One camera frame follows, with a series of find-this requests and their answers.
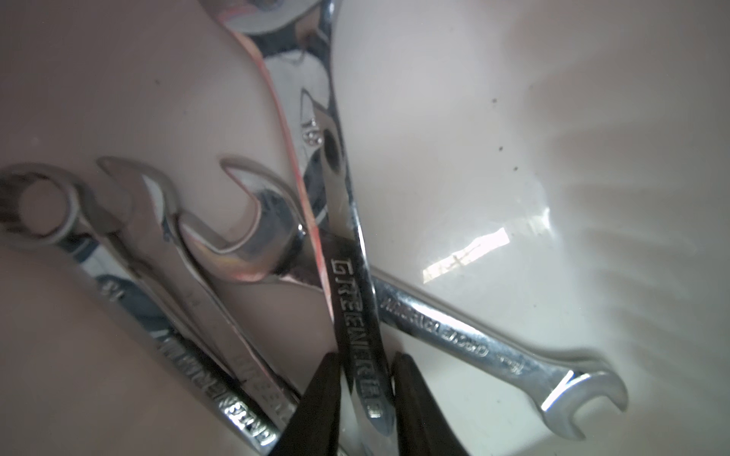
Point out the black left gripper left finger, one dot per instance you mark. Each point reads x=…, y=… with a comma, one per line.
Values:
x=314, y=429

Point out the chrome Greenfield combination wrench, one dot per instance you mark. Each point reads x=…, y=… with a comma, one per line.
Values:
x=292, y=43

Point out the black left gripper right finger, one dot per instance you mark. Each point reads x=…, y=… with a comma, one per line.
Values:
x=422, y=427

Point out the white plastic storage box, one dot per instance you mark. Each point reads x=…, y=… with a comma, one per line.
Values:
x=558, y=171

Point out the chrome 18mm combination wrench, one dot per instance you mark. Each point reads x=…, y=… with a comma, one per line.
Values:
x=277, y=249

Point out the chrome double open wrench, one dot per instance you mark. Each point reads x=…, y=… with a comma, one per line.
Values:
x=151, y=233

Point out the chrome ring end wrench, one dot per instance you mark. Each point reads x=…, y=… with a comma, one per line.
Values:
x=86, y=243

